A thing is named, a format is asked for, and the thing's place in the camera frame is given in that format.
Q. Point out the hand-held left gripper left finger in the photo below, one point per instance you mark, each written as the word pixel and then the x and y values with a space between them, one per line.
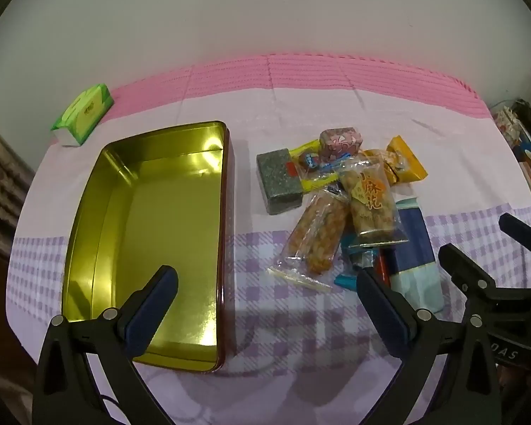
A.
pixel 155 310

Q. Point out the yellow blue candy packet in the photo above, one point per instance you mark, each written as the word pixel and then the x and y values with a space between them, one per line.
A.
pixel 314 180

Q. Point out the orange yellow snack packet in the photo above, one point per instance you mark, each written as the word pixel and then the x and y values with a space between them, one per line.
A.
pixel 409 161

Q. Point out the pink checked tablecloth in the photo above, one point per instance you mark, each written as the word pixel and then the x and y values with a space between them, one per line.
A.
pixel 292 106

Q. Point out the clear peanut bar packet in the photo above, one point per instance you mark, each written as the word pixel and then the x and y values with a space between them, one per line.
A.
pixel 314 234

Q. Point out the dark blue snack packet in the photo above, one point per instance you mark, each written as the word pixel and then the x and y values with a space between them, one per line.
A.
pixel 413 248

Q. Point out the floral patterned container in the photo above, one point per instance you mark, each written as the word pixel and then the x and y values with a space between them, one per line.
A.
pixel 506 126

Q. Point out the bamboo furniture frame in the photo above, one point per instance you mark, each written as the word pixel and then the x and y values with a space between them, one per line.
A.
pixel 4 186

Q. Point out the green tissue pack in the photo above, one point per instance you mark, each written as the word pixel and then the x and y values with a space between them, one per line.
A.
pixel 86 110

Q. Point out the gold metal tin box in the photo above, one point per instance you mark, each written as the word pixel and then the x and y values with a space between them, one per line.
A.
pixel 159 230

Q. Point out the clear fried twist snack packet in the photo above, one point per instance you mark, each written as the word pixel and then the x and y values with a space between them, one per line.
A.
pixel 371 203

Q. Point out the green speckled snack block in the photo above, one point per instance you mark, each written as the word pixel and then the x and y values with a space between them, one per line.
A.
pixel 276 181

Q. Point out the teal snack packet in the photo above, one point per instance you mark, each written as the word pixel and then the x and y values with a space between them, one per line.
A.
pixel 347 281

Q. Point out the red snack packet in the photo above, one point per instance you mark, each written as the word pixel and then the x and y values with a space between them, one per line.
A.
pixel 382 265

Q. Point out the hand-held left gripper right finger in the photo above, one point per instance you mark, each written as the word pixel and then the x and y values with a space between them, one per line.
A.
pixel 385 314

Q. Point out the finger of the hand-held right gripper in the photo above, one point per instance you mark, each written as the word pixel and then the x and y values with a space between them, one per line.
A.
pixel 520 230
pixel 467 270

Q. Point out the pink snack block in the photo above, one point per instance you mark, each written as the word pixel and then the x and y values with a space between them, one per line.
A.
pixel 340 144

